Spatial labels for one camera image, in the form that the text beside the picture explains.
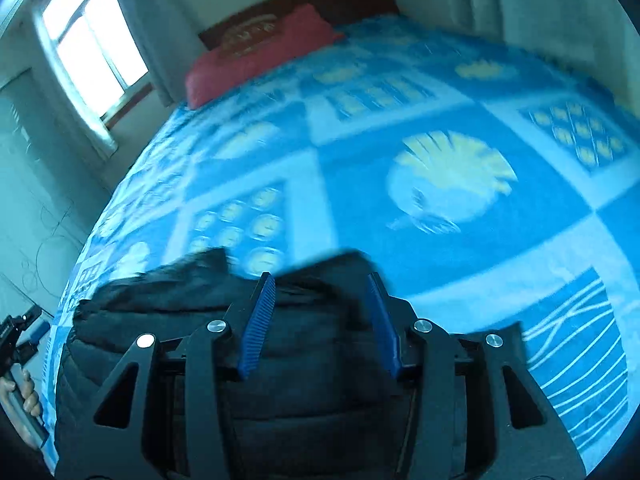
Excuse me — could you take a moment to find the left window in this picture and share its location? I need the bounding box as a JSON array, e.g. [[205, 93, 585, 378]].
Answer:
[[31, 0, 154, 158]]

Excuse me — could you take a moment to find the grey curtain right of bed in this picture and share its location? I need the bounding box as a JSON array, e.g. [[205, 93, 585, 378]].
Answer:
[[449, 0, 639, 113]]

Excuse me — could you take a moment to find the dark wooden headboard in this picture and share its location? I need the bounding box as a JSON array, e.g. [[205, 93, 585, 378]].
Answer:
[[197, 0, 402, 52]]

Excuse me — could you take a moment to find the red pillow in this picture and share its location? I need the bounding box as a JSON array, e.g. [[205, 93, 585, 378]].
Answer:
[[184, 3, 342, 110]]

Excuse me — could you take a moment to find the white glass wardrobe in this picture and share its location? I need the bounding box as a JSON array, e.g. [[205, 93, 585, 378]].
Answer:
[[1, 70, 108, 316]]

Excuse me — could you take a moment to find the blue patterned bed sheet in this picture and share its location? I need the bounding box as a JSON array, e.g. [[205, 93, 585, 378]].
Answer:
[[43, 14, 639, 479]]

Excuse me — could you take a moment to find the black quilted puffer jacket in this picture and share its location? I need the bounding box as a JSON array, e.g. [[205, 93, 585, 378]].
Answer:
[[52, 247, 526, 480]]

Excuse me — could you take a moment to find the person left hand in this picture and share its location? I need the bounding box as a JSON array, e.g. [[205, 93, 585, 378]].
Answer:
[[0, 367, 44, 449]]

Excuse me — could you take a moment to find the grey curtain left of headboard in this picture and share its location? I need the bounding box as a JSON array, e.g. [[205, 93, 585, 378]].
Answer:
[[117, 0, 207, 106]]

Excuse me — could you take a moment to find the small dark red cushion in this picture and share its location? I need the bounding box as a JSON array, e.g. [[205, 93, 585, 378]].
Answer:
[[220, 14, 279, 58]]

